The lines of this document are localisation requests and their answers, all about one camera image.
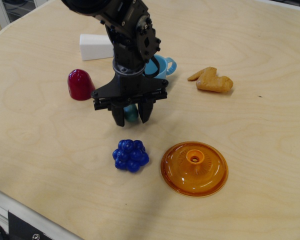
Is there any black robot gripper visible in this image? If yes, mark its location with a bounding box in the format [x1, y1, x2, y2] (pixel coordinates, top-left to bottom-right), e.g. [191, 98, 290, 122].
[91, 73, 169, 127]

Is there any light blue plastic cup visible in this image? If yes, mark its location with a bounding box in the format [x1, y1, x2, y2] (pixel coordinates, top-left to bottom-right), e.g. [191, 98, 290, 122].
[143, 54, 177, 79]

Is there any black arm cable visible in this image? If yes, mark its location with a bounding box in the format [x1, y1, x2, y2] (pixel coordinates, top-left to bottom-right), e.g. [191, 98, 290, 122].
[143, 56, 161, 79]

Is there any aluminium table frame rail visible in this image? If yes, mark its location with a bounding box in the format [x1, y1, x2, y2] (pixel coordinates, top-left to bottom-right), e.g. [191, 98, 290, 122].
[0, 191, 81, 240]

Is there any dark red plastic dome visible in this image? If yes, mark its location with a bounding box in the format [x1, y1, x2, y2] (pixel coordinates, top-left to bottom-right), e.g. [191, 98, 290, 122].
[67, 69, 95, 101]

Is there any white salt shaker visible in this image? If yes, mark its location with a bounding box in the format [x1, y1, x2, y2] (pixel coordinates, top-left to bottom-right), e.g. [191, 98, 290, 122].
[79, 34, 114, 61]

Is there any black corner bracket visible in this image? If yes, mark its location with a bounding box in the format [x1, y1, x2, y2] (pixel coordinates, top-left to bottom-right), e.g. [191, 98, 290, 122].
[8, 212, 51, 240]

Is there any blue toy grape bunch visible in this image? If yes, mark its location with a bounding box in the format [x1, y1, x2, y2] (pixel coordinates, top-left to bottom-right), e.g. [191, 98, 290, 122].
[112, 139, 150, 173]

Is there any green toy cucumber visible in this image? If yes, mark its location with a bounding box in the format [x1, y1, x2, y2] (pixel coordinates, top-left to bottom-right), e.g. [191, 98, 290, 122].
[123, 104, 139, 122]

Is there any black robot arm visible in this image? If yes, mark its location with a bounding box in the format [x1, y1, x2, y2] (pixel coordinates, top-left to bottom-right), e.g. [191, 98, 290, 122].
[63, 0, 169, 127]

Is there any orange transparent pot lid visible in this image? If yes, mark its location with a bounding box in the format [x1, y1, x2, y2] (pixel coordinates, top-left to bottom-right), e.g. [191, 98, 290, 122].
[160, 141, 229, 197]

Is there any toy fried chicken wing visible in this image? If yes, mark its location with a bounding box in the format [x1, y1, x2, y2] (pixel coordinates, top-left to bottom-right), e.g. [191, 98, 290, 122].
[187, 66, 234, 93]

